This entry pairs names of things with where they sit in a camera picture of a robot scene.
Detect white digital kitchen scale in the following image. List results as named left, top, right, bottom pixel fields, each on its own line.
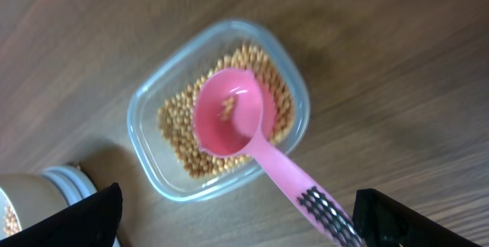
left=40, top=164, right=123, bottom=247

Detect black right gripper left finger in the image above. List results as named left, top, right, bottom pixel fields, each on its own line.
left=1, top=183, right=123, bottom=247

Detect pink plastic scoop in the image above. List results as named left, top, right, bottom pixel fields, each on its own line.
left=193, top=69, right=364, bottom=246

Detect soybeans in container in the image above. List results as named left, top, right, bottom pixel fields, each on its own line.
left=157, top=44, right=295, bottom=179

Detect soybeans in scoop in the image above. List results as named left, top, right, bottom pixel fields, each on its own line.
left=220, top=96, right=236, bottom=122

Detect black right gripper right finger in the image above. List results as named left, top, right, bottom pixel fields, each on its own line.
left=352, top=188, right=480, bottom=247

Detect clear plastic container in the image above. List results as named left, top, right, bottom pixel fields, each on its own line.
left=127, top=20, right=310, bottom=203

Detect soybeans in bowl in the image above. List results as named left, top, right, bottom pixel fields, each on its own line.
left=3, top=205, right=22, bottom=237

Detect white bowl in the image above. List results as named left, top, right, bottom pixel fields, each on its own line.
left=1, top=174, right=68, bottom=239

